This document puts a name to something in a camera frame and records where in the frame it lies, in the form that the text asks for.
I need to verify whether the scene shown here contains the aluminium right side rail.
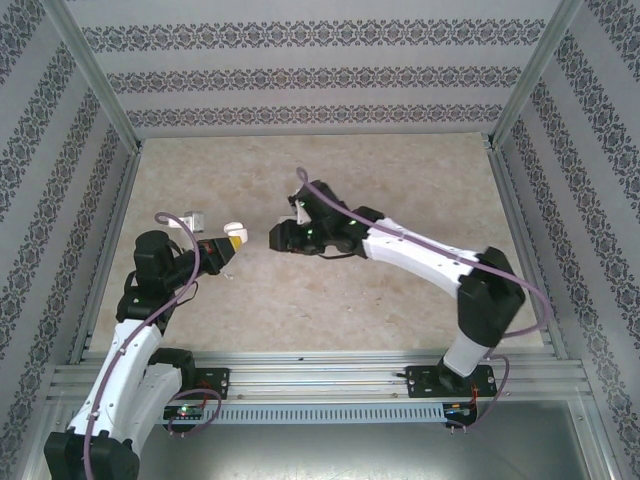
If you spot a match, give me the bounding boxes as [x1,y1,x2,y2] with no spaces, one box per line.
[484,137,571,361]

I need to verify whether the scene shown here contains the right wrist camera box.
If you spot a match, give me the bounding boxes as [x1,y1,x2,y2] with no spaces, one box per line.
[288,194,312,227]

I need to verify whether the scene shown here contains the thin black cable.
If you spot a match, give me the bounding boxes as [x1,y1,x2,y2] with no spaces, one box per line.
[394,358,419,384]

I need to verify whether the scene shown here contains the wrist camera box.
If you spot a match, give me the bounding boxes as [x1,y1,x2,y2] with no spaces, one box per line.
[288,194,312,227]
[169,211,207,235]

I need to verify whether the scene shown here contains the left circuit board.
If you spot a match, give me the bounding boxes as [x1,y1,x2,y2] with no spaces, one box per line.
[163,404,206,420]

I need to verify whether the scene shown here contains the grey slotted cable duct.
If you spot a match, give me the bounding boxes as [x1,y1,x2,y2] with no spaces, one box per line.
[149,403,446,424]

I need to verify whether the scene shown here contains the aluminium left frame post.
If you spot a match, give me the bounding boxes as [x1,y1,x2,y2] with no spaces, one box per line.
[42,0,145,154]

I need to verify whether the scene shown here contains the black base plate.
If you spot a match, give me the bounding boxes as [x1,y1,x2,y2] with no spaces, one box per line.
[405,364,499,400]
[192,367,232,401]

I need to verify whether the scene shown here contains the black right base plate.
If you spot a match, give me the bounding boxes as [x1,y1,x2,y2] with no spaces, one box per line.
[405,364,499,400]

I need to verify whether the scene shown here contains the aluminium right frame post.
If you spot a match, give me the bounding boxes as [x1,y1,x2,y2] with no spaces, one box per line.
[486,0,587,150]

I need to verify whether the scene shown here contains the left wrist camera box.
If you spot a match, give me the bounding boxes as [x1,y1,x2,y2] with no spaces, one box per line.
[169,211,207,235]

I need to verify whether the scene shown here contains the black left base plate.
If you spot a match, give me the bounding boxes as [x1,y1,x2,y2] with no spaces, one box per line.
[192,367,232,401]

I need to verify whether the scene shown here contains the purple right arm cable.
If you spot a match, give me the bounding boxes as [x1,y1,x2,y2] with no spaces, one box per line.
[295,167,552,434]

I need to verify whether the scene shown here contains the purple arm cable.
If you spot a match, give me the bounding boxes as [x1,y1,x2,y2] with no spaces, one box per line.
[295,167,552,434]
[82,212,224,480]

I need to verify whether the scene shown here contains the aluminium left side rail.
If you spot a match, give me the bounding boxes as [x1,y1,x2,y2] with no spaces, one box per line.
[67,139,146,364]

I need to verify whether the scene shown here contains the aluminium mounting rail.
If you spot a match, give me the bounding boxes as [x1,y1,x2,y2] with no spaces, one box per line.
[47,349,594,402]

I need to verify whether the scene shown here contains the circuit board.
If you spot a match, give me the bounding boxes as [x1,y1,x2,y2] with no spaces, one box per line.
[163,404,206,420]
[444,402,479,421]

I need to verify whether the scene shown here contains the aluminium frame post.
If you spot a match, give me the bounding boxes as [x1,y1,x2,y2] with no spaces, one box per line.
[486,0,587,150]
[42,0,145,154]

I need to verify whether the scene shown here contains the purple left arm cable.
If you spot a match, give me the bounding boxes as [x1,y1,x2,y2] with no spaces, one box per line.
[82,212,224,480]

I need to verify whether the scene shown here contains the right circuit board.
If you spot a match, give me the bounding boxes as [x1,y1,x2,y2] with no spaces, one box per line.
[444,402,479,421]

